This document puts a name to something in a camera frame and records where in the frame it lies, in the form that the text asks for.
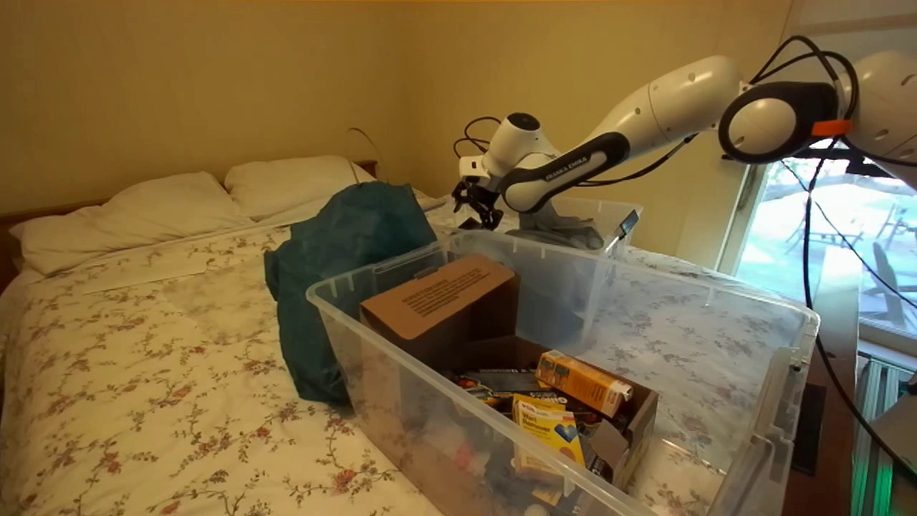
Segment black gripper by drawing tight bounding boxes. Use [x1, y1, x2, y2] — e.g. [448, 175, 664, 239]
[454, 175, 501, 228]

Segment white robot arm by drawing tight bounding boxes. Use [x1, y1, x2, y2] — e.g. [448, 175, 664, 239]
[454, 49, 917, 228]

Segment yellow product package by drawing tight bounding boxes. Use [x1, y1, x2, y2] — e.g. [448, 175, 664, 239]
[514, 396, 585, 464]

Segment clear plastic tote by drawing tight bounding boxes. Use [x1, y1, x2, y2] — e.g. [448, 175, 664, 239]
[425, 186, 644, 258]
[306, 231, 820, 516]

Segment orange rectangular box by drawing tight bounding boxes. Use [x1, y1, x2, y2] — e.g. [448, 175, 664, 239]
[537, 350, 634, 414]

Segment teal cloth bag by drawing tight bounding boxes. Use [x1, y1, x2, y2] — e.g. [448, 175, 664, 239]
[263, 182, 435, 407]

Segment floral bed cover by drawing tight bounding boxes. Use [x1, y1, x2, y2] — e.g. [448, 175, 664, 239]
[0, 194, 822, 516]

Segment white pillow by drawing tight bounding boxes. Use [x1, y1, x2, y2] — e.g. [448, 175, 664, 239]
[12, 172, 253, 275]
[224, 153, 369, 219]

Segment right white pillow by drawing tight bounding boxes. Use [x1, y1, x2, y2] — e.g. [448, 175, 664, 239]
[224, 153, 369, 219]

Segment open low cardboard box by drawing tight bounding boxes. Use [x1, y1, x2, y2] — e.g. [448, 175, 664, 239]
[432, 335, 658, 487]

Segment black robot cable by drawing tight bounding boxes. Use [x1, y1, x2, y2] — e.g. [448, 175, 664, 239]
[717, 34, 917, 482]

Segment left white pillow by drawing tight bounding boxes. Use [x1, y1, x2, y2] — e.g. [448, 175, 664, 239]
[12, 172, 253, 275]

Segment far clear plastic tote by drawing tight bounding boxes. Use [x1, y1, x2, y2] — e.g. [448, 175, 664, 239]
[425, 186, 644, 258]

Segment brown cardboard box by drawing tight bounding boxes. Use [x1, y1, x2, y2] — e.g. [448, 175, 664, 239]
[362, 254, 518, 366]

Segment near clear plastic tote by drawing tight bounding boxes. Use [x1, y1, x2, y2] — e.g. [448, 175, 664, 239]
[306, 231, 820, 516]

